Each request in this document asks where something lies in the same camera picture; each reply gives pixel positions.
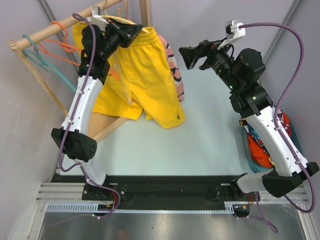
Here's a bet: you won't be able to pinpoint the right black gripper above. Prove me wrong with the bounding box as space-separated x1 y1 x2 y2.
178 36 240 92

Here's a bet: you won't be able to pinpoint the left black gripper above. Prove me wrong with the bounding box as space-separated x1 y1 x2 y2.
99 18 143 60

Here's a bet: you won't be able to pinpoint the yellow hanger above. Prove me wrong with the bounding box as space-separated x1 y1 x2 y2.
99 15 149 33

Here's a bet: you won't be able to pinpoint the yellow shorts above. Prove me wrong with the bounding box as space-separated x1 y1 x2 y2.
71 21 186 129

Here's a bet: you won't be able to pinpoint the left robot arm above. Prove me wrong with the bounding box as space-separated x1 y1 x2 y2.
51 18 143 200

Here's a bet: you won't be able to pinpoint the pink shark print shorts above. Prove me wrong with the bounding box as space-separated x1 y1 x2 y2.
157 34 185 102

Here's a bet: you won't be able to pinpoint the beige hanger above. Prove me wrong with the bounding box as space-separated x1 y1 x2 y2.
116 0 129 20

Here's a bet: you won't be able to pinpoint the orange hanger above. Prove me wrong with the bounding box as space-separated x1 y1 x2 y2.
37 20 120 82

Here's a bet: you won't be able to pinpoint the teal hanger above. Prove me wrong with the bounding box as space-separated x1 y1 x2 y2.
22 34 77 93

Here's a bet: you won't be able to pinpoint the colourful cartoon print shorts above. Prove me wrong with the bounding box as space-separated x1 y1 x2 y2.
238 107 292 166

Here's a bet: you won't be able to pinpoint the teal laundry basket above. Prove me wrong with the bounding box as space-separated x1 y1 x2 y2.
239 112 301 173

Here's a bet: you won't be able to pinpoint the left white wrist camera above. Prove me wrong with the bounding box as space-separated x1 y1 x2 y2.
87 6 109 31

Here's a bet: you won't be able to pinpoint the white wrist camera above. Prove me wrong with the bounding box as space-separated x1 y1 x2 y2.
87 6 109 31
218 19 246 50

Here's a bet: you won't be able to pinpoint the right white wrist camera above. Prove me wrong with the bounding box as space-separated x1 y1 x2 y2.
218 19 246 50

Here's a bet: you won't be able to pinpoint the aluminium frame rail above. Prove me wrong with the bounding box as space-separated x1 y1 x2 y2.
36 182 309 204

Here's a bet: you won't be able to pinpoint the white slotted cable duct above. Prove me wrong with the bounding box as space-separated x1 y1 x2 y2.
46 202 251 215

